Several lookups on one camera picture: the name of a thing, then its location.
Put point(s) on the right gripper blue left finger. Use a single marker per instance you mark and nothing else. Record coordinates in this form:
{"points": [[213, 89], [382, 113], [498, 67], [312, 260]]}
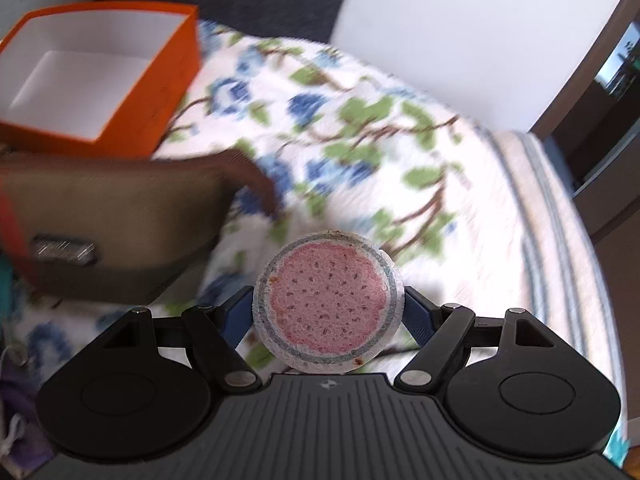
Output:
{"points": [[211, 335]]}

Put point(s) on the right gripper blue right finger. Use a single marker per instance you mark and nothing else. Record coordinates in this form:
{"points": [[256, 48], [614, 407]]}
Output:
{"points": [[441, 335]]}

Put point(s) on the round watermelon pattern coaster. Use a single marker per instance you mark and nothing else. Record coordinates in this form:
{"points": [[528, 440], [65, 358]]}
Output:
{"points": [[328, 303]]}

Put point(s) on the floral white blue blanket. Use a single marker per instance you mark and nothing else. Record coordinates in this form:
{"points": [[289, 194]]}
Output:
{"points": [[465, 212]]}

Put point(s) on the brown pouch with red stripe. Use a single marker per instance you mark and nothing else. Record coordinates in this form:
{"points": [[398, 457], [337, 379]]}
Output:
{"points": [[119, 230]]}

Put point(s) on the orange cardboard box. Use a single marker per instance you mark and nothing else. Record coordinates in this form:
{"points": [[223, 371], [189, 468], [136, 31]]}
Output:
{"points": [[96, 79]]}

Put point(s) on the white cushion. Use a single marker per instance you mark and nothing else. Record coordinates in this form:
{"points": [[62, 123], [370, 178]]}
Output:
{"points": [[499, 61]]}

